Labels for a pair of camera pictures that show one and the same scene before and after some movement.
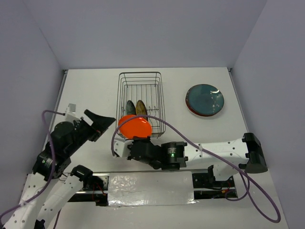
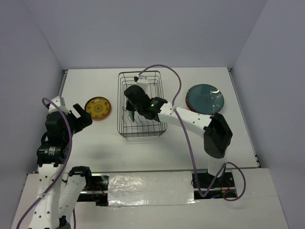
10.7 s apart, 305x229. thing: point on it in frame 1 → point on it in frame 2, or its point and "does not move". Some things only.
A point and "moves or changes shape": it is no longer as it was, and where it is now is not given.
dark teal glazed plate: [206, 98] does not move
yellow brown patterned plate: [141, 109] moves or changes shape
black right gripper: [145, 139] → [129, 106]
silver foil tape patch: [150, 188] does not move
